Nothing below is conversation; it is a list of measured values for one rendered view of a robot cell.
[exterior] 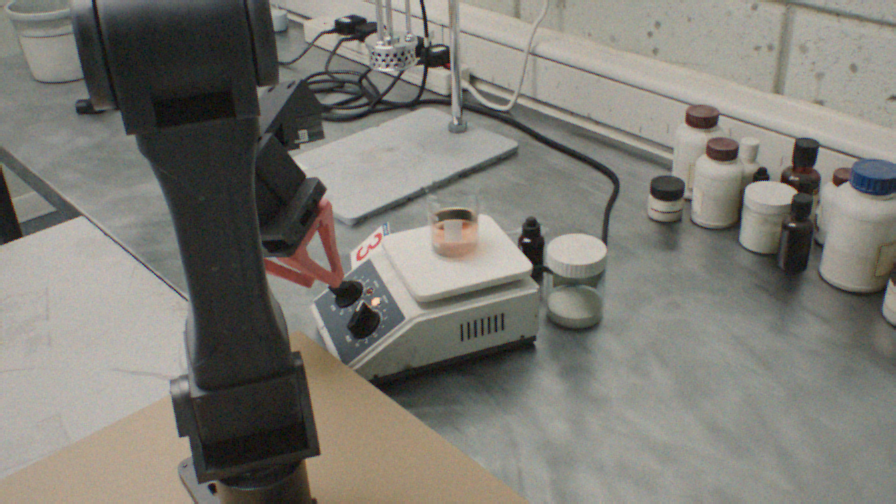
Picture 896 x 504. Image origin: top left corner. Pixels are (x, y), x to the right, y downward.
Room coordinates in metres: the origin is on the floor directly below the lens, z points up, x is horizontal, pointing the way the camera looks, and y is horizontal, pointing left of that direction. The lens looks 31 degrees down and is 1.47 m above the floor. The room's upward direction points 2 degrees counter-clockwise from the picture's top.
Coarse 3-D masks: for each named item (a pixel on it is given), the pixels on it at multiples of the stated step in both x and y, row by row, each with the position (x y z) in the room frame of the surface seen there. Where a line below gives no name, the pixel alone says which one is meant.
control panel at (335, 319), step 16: (352, 272) 0.81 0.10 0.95; (368, 272) 0.80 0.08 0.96; (384, 288) 0.76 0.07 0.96; (320, 304) 0.79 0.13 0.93; (352, 304) 0.76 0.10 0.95; (368, 304) 0.75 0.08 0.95; (384, 304) 0.74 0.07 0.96; (336, 320) 0.75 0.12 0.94; (384, 320) 0.72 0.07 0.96; (400, 320) 0.71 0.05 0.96; (336, 336) 0.73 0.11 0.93; (352, 336) 0.72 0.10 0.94; (368, 336) 0.71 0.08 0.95; (352, 352) 0.70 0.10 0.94
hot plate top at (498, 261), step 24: (480, 216) 0.85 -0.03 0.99; (384, 240) 0.81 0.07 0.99; (408, 240) 0.81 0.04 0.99; (480, 240) 0.81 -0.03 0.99; (504, 240) 0.80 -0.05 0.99; (408, 264) 0.77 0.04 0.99; (432, 264) 0.77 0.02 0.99; (456, 264) 0.76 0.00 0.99; (480, 264) 0.76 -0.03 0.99; (504, 264) 0.76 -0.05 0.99; (528, 264) 0.76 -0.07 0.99; (408, 288) 0.73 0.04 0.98; (432, 288) 0.72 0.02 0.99; (456, 288) 0.72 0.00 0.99; (480, 288) 0.73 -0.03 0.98
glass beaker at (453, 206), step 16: (432, 176) 0.81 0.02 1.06; (448, 176) 0.82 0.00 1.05; (464, 176) 0.81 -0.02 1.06; (432, 192) 0.78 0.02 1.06; (448, 192) 0.77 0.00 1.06; (464, 192) 0.81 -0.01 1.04; (432, 208) 0.78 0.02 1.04; (448, 208) 0.77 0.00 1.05; (464, 208) 0.77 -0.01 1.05; (432, 224) 0.78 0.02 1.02; (448, 224) 0.77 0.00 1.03; (464, 224) 0.77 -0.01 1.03; (432, 240) 0.78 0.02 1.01; (448, 240) 0.77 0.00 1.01; (464, 240) 0.77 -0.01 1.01; (448, 256) 0.77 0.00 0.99; (464, 256) 0.77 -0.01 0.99
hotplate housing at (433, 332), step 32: (384, 256) 0.81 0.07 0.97; (512, 288) 0.74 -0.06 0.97; (320, 320) 0.77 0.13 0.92; (416, 320) 0.71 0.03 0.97; (448, 320) 0.71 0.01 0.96; (480, 320) 0.73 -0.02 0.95; (512, 320) 0.74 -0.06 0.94; (384, 352) 0.69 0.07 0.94; (416, 352) 0.70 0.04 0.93; (448, 352) 0.71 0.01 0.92; (480, 352) 0.73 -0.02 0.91
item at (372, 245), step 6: (378, 234) 0.92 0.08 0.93; (366, 240) 0.93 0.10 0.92; (372, 240) 0.92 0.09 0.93; (378, 240) 0.91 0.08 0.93; (360, 246) 0.93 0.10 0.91; (366, 246) 0.92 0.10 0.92; (372, 246) 0.91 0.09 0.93; (378, 246) 0.90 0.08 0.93; (354, 252) 0.92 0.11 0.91; (360, 252) 0.91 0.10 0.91; (366, 252) 0.91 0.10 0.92; (372, 252) 0.90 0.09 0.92; (360, 258) 0.90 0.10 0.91; (366, 258) 0.89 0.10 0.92
